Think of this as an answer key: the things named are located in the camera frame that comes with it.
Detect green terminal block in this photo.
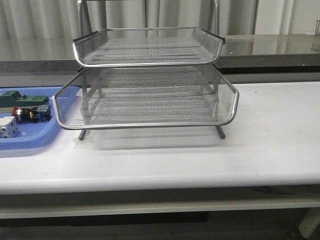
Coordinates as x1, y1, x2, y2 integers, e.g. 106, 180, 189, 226
0, 90, 50, 108

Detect white table leg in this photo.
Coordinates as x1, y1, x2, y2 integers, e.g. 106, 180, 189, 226
298, 207, 320, 239

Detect blue plastic tray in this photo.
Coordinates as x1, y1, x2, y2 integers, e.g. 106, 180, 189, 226
0, 86, 62, 151

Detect grey metal rack frame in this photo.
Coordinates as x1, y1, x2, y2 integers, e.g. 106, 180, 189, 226
76, 0, 227, 141

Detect grey stone counter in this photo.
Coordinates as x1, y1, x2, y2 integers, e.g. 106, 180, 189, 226
0, 34, 320, 74

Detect red emergency stop button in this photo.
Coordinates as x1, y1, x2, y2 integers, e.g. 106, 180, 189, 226
11, 104, 52, 123

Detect silver mesh tray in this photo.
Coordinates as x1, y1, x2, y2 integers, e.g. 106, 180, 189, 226
52, 64, 239, 130
80, 84, 221, 126
72, 26, 225, 68

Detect white contact block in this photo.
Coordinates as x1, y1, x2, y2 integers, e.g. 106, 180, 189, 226
0, 116, 18, 139

